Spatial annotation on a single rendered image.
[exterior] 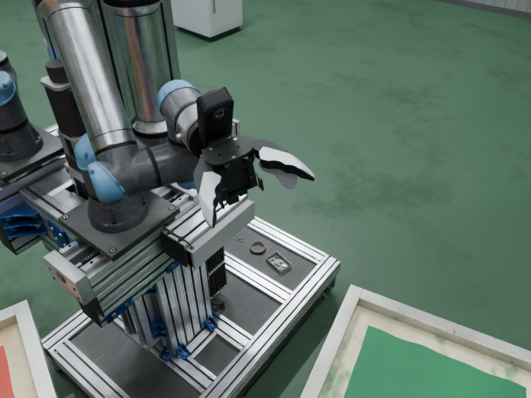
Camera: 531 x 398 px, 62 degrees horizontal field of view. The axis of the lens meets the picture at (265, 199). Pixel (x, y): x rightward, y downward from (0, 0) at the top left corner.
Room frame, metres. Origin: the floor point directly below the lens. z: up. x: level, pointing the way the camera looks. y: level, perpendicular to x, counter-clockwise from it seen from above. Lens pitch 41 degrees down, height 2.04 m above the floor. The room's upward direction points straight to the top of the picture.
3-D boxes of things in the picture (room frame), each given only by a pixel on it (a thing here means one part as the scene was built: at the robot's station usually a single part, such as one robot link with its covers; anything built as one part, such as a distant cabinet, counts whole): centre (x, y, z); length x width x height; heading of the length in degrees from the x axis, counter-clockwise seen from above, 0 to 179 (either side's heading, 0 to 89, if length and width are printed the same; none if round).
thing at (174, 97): (0.69, 0.14, 1.65); 0.11 x 0.08 x 0.09; 28
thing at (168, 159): (0.68, 0.15, 1.56); 0.11 x 0.08 x 0.11; 118
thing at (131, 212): (0.86, 0.38, 1.31); 0.15 x 0.15 x 0.10
